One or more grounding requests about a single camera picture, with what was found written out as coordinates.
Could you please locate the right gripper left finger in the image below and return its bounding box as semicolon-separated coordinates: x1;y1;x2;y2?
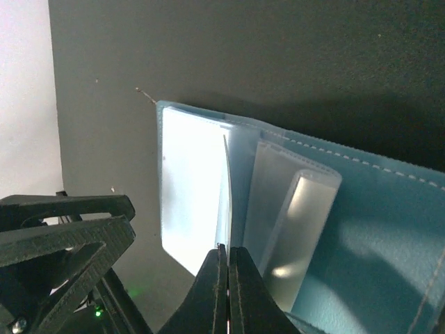
159;245;228;334

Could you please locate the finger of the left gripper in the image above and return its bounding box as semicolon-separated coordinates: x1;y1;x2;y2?
1;195;136;230
1;216;135;333

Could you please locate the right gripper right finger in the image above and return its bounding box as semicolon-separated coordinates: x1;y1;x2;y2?
228;247;301;333

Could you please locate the light blue card holder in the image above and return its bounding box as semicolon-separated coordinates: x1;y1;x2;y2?
156;101;444;333

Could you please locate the blue VIP card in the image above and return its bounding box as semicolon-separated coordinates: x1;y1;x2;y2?
223;134;232;254

